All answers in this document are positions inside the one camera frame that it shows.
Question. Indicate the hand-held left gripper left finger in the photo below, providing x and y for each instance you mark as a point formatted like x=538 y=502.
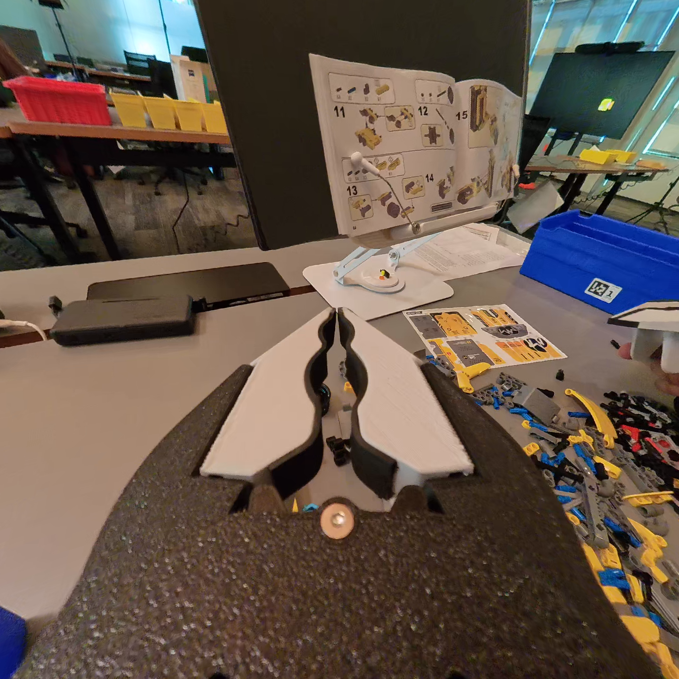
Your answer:
x=265 y=424

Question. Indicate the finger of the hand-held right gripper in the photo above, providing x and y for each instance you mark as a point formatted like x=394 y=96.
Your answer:
x=652 y=313

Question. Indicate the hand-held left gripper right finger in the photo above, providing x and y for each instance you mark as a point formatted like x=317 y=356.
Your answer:
x=408 y=424

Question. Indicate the pile of toy building pieces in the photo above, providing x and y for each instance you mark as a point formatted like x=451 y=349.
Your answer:
x=583 y=456

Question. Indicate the blue plastic bin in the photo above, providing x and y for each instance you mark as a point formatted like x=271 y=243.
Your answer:
x=583 y=254

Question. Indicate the yellow sticker sheet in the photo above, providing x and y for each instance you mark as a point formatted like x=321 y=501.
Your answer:
x=477 y=334

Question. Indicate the yellow curved toy panel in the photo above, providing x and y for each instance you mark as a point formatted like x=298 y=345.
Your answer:
x=597 y=419

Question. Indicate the grey toy panel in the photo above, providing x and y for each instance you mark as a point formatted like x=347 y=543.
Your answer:
x=541 y=403

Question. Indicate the white book stand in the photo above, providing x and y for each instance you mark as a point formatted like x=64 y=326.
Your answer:
x=371 y=292

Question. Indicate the flat black device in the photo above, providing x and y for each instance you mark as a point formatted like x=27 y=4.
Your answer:
x=201 y=281

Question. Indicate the shallow yellow tray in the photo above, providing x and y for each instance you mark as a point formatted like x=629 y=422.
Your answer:
x=607 y=155

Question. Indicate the black power bank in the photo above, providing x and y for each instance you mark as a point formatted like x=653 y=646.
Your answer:
x=122 y=321

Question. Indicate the printed paper sheets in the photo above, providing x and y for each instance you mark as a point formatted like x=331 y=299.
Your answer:
x=467 y=249

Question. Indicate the black screen on stand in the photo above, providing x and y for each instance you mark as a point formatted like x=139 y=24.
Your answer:
x=599 y=90

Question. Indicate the toy instruction booklet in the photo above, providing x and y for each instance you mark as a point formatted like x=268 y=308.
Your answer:
x=392 y=138

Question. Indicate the yellow toy vehicle section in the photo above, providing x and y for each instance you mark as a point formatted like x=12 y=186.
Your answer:
x=636 y=626

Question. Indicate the yellow plastic bin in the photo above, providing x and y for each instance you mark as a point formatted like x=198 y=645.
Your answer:
x=215 y=118
x=161 y=113
x=190 y=115
x=129 y=110

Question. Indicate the black partition panel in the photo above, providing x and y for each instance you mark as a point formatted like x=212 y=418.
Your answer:
x=265 y=106

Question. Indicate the wooden background table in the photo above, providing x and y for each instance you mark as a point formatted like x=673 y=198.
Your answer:
x=106 y=132

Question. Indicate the blue plastic thing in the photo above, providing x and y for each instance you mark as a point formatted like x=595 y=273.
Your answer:
x=10 y=642

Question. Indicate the red plastic basket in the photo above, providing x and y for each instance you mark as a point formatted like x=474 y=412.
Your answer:
x=58 y=101

